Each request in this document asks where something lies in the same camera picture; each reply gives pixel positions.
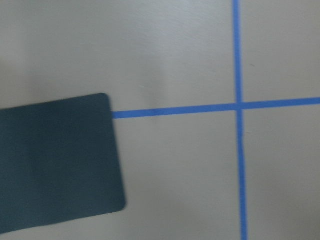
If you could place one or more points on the black mouse pad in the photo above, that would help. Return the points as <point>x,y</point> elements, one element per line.
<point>58,162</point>

